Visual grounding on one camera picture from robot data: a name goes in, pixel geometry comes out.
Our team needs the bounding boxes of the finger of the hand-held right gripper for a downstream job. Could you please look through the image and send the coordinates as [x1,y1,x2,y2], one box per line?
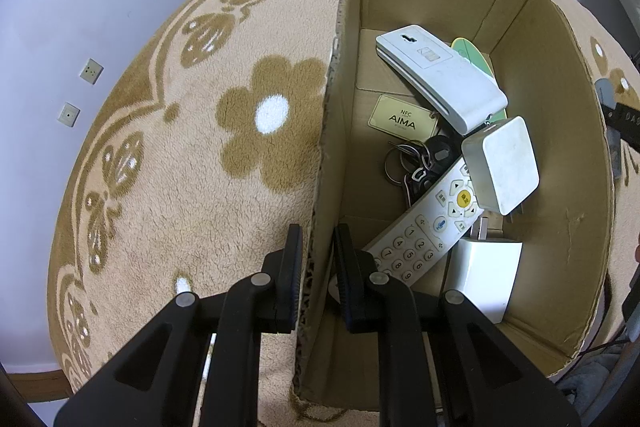
[606,132,640,180]
[595,78,640,142]

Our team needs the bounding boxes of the tan key tag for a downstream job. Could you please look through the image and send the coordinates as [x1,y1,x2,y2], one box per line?
[367,94,438,135]

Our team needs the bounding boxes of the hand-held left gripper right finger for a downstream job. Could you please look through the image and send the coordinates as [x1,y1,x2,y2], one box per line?
[334,223,581,427]

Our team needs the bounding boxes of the white square plug adapter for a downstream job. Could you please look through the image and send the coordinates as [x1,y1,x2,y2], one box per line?
[460,116,541,217]

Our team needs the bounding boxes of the white remote control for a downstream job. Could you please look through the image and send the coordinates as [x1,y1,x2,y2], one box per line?
[361,157,486,287]

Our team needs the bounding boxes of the beige floral rug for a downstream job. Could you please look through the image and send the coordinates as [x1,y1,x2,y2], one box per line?
[47,0,640,427]

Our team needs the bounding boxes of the white wall charger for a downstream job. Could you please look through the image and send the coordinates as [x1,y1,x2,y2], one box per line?
[442,217,524,325]

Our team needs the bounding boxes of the brown cardboard box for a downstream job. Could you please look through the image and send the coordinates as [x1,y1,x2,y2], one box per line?
[290,0,616,413]

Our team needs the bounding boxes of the white wall socket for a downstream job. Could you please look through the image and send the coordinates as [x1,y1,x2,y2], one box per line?
[80,58,104,85]
[56,103,81,128]

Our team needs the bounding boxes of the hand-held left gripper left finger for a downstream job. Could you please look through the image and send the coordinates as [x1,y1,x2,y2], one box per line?
[52,223,304,427]

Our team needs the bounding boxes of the black cable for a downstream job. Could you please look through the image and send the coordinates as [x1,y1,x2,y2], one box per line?
[575,329,632,359]

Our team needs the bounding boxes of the white rectangular device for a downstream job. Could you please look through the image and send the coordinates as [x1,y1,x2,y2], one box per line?
[375,24,509,132]

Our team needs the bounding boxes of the green oval cartoon plaque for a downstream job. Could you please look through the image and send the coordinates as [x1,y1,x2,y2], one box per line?
[451,37,510,120]

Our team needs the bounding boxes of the bunch of black keys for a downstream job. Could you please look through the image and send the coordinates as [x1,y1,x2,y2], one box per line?
[384,134,468,208]

